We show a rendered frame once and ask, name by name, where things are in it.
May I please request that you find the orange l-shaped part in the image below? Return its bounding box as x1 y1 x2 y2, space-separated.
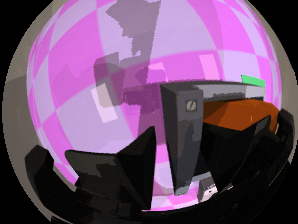
204 97 279 133

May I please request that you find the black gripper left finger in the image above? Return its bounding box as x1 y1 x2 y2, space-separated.
64 127 156 210

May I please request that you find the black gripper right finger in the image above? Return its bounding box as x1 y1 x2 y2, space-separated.
200 116 271 193

